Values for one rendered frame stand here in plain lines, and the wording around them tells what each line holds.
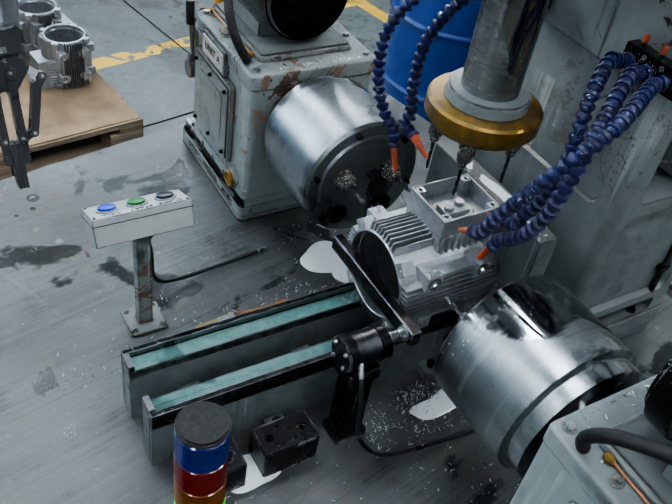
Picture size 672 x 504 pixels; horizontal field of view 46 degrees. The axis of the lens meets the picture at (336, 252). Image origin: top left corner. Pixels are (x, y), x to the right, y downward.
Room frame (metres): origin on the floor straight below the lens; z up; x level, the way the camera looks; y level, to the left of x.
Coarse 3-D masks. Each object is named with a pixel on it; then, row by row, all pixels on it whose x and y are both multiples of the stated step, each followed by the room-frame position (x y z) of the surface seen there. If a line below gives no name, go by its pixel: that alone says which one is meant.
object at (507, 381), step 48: (528, 288) 0.87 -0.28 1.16; (480, 336) 0.80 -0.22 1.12; (528, 336) 0.79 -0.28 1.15; (576, 336) 0.79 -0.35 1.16; (480, 384) 0.75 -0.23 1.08; (528, 384) 0.72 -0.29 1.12; (576, 384) 0.72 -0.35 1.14; (624, 384) 0.76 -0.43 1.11; (480, 432) 0.72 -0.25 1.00; (528, 432) 0.68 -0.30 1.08
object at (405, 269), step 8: (368, 216) 1.06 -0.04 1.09; (360, 224) 1.06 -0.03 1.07; (368, 224) 1.05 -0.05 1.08; (400, 264) 0.96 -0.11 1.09; (408, 264) 0.96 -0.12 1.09; (400, 272) 0.95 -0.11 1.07; (408, 272) 0.95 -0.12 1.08; (352, 280) 1.05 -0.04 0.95; (480, 296) 1.06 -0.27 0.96; (384, 320) 0.96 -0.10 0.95; (392, 328) 0.94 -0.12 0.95
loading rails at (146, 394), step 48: (336, 288) 1.04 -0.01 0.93; (192, 336) 0.87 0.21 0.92; (240, 336) 0.90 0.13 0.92; (288, 336) 0.95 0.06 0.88; (432, 336) 1.01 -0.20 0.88; (144, 384) 0.79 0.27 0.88; (192, 384) 0.84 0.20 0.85; (240, 384) 0.79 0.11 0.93; (288, 384) 0.84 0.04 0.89; (144, 432) 0.73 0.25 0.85; (240, 432) 0.79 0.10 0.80
